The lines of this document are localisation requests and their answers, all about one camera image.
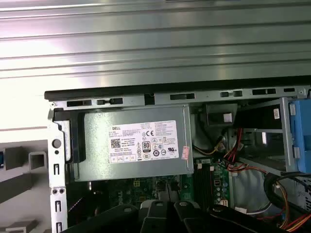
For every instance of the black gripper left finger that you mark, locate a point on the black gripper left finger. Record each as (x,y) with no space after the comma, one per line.
(114,219)

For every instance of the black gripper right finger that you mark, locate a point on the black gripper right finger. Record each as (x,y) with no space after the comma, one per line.
(233,219)

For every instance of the grey parts rack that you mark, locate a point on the grey parts rack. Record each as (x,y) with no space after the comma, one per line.
(14,187)

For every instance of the grey power supply unit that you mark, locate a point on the grey power supply unit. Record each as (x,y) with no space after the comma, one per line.
(97,145)

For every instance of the green motherboard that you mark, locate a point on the green motherboard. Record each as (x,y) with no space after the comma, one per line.
(143,189)

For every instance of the black RAM slot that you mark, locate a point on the black RAM slot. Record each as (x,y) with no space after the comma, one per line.
(196,187)
(209,187)
(201,187)
(205,187)

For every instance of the blue plastic drive latch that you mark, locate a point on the blue plastic drive latch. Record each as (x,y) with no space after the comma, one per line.
(302,136)

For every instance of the grey metal drive cage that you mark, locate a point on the grey metal drive cage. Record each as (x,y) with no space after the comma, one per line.
(286,136)

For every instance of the black open PC case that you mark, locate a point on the black open PC case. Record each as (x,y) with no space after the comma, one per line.
(209,95)

